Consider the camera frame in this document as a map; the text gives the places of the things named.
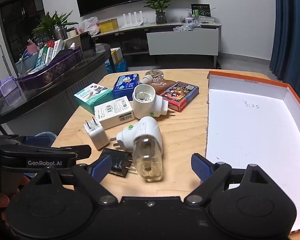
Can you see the clear plastic wrappers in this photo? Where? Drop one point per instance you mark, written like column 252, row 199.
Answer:
column 183, row 28

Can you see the blue plastic package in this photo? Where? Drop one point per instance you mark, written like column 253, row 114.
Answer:
column 120, row 66

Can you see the white router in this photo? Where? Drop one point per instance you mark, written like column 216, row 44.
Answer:
column 132, row 21

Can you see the blue curtain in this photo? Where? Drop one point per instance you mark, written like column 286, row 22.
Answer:
column 290, row 30

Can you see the green and black box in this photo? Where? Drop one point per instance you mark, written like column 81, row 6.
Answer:
column 200, row 10

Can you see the yellow box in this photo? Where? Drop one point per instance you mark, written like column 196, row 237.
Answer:
column 108, row 25

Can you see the yellow and white carton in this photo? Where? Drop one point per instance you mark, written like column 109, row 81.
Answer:
column 116, row 55

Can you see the purple plastic container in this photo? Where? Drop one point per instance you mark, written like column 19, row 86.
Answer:
column 11, row 90

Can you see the blue dental floss box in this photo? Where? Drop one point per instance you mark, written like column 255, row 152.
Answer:
column 126, row 85

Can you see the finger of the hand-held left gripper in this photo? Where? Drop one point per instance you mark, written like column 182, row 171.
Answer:
column 38, row 140
column 82, row 151

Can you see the black wall charger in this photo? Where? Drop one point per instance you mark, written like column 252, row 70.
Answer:
column 117, row 161

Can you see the large leafy potted plant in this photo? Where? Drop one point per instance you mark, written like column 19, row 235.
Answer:
column 50, row 23

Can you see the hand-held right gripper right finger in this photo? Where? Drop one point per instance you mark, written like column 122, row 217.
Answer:
column 201, row 167

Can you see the teal and white box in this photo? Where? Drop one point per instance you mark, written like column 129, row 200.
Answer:
column 92, row 96

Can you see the steel cup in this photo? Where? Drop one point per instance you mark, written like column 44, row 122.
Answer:
column 60, row 33

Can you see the white box with green label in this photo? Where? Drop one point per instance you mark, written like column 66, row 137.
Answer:
column 113, row 112

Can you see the green and white box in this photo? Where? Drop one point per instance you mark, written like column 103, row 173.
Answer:
column 42, row 56

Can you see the white television stand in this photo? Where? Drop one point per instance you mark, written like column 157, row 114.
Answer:
column 182, row 42

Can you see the white vaporizer with clear bottle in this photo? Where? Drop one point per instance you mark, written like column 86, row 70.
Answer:
column 145, row 140

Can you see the clear crystal bottle stopper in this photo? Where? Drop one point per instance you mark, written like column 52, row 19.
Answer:
column 153, row 76

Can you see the trash bin with blue bag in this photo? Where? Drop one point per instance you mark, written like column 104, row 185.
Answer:
column 46, row 135

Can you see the white and red box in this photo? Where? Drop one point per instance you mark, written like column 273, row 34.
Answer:
column 58, row 47

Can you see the orange and white cardboard box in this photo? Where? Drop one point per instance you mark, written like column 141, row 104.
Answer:
column 252, row 135

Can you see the potted plant in dark pot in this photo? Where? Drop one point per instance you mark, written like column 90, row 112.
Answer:
column 160, row 2

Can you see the white wall charger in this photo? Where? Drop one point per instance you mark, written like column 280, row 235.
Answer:
column 97, row 135

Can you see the white plug-in vaporizer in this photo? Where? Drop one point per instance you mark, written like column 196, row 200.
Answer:
column 147, row 102

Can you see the white plastic bag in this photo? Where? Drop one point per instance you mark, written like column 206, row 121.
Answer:
column 90, row 26

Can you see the brown leather case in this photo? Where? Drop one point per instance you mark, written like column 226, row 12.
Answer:
column 162, row 85

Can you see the colourful playing card box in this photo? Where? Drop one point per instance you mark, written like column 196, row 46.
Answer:
column 180, row 95

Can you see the black glass coffee table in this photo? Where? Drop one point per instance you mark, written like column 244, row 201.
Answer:
column 65, row 90

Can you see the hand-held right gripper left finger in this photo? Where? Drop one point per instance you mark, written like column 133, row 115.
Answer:
column 102, row 166

